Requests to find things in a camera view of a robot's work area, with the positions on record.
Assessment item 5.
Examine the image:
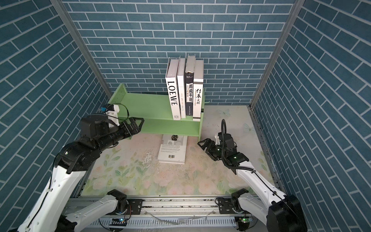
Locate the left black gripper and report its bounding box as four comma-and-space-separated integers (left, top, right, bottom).
96, 116, 145, 154

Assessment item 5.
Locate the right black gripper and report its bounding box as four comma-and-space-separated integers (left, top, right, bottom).
198, 137, 227, 160

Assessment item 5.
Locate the green two-tier shelf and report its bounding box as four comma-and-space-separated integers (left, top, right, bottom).
109, 84, 203, 141

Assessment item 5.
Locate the white book with barcode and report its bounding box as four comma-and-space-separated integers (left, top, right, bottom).
157, 134, 188, 164

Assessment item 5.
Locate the large white black-spine book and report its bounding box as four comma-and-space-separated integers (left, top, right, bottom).
193, 60, 204, 121

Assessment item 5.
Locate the white Loewe Foundation Craft Prize book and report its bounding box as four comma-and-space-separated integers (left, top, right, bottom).
165, 59, 181, 120

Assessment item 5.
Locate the white La Dame aux camelias book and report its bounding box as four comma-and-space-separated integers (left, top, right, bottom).
177, 58, 186, 119

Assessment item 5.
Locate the Chinese book with man portrait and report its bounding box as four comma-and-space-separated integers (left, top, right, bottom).
185, 55, 196, 116

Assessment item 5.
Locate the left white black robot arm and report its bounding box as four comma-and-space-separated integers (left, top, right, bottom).
15, 114, 145, 232

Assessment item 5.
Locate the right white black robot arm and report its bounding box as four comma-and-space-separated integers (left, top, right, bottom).
198, 132, 308, 232

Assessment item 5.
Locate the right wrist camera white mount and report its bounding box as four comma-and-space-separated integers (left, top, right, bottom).
214, 134, 220, 146

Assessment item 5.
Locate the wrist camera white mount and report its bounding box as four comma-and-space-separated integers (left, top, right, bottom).
100, 104, 120, 126
214, 134, 220, 146

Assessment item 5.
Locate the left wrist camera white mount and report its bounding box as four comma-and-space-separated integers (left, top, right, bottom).
100, 104, 120, 126

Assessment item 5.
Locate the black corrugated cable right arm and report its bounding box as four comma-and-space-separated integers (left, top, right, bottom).
220, 118, 256, 175

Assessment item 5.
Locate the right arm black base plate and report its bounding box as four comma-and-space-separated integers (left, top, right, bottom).
215, 197, 235, 214

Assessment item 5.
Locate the aluminium mounting rail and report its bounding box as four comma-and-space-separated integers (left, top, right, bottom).
59, 195, 299, 218

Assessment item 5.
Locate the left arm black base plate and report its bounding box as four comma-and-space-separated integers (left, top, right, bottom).
127, 199, 144, 215

